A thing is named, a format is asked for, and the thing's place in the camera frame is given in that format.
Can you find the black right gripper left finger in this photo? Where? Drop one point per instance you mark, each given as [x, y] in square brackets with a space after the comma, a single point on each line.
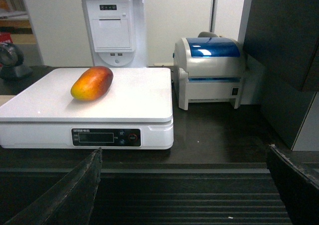
[70, 201]

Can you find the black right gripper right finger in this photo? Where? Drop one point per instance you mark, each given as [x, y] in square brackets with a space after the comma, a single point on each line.
[297, 184]

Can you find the red yellow mango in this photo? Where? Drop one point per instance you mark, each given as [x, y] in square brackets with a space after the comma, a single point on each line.
[92, 84]

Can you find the white checkout scale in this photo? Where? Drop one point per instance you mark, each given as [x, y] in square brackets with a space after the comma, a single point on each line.
[135, 113]

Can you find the grey barcode scanner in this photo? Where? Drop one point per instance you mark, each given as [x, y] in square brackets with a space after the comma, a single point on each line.
[11, 59]

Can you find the white blue label printer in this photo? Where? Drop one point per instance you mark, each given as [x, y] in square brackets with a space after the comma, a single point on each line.
[208, 69]

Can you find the red fire extinguisher box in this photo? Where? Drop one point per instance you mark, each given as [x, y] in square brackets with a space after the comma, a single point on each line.
[5, 37]

